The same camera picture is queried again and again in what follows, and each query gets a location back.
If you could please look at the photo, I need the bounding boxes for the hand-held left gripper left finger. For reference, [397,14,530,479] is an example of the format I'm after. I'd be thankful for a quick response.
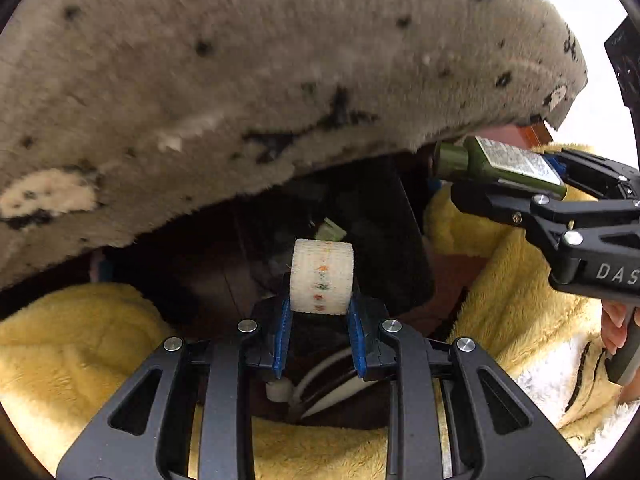
[56,292,296,480]

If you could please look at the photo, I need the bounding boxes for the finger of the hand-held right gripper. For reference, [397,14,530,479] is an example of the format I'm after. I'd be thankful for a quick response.
[545,147,640,201]
[450,179,640,263]

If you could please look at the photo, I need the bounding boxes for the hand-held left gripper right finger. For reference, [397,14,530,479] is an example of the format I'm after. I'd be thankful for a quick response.
[345,292,586,480]

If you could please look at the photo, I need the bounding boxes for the green bottle with white label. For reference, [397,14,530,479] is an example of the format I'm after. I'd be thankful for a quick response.
[432,136,568,197]

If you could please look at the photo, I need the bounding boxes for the white fabric tape roll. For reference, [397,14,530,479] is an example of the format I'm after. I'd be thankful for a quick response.
[290,238,355,317]

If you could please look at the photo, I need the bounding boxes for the person's right hand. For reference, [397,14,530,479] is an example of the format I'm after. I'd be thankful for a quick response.
[601,302,627,357]

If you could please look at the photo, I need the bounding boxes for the small pale packet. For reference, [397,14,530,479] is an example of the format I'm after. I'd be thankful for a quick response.
[314,217,347,242]

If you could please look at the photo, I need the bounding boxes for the black panel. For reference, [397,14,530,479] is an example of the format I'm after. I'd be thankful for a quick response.
[604,15,640,111]

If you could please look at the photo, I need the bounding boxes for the grey printed fleece blanket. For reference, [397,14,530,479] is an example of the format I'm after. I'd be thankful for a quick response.
[0,0,588,291]

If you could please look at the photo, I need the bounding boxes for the wooden bed frame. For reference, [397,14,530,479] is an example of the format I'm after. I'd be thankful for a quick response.
[475,115,553,153]

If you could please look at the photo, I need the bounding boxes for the white charger cable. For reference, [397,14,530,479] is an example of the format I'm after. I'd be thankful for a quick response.
[265,349,361,421]

